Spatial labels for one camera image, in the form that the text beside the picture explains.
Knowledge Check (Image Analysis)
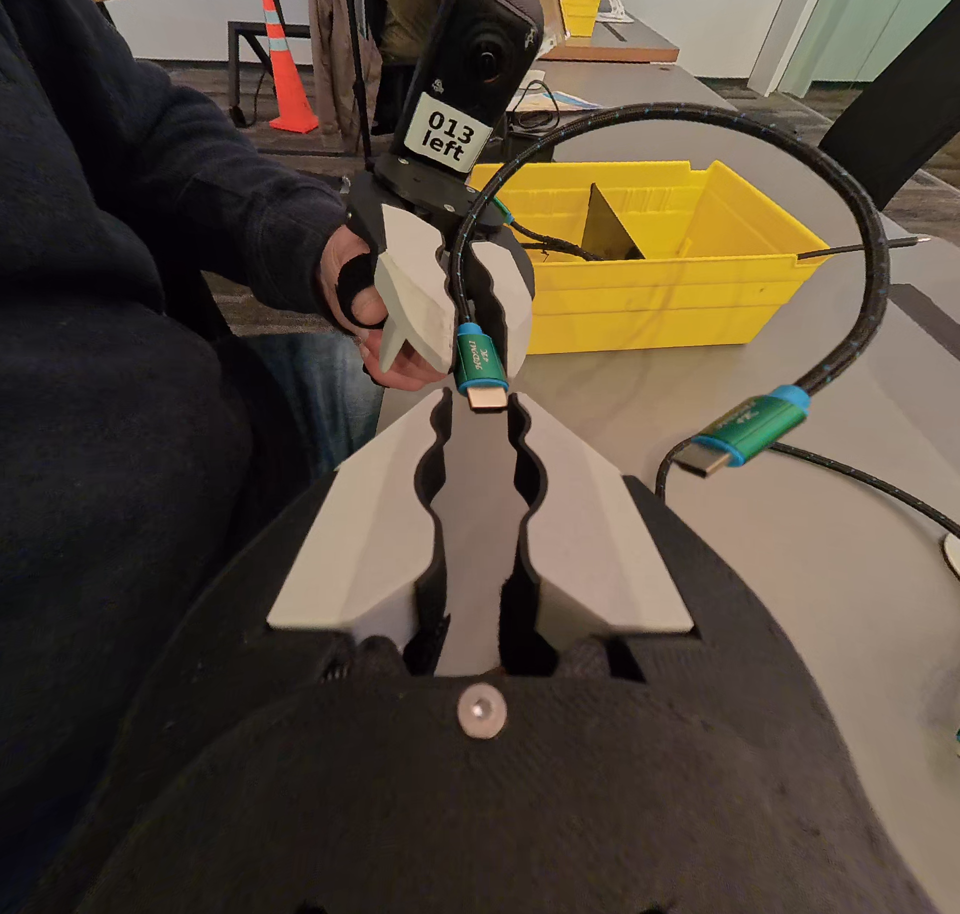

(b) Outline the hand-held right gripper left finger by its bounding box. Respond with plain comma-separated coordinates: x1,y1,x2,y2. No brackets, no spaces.
267,389,454,675

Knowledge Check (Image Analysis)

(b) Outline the black office chair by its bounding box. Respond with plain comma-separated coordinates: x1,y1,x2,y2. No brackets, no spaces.
818,0,960,210

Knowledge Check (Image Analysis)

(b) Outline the black braided hdmi cable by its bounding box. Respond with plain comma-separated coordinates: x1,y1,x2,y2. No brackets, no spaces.
447,101,894,480

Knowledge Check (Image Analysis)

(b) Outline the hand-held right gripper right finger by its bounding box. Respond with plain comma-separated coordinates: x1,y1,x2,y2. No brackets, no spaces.
507,394,697,675

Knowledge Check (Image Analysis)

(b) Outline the person's left hand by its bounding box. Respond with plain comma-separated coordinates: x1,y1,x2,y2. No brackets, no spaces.
318,224,451,393

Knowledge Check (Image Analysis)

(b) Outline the orange traffic cone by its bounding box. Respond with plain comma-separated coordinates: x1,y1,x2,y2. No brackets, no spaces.
258,0,322,137

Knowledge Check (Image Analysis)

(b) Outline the yellow plastic bin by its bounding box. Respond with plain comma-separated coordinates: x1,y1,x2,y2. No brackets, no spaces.
555,0,604,39
468,160,834,357

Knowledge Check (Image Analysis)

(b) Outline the person's blue jeans leg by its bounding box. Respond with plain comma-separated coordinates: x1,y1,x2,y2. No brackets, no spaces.
248,329,388,473

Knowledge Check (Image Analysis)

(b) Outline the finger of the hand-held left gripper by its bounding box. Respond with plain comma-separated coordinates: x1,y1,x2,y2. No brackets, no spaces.
372,203,459,375
468,239,535,378

